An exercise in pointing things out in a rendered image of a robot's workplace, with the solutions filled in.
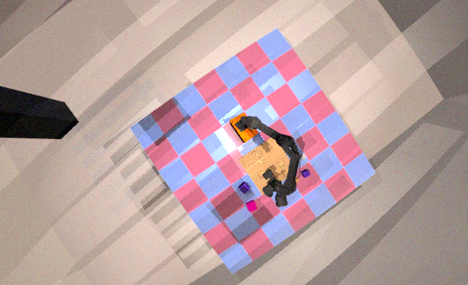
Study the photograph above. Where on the small pink flat block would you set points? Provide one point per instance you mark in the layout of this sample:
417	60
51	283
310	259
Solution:
251	205

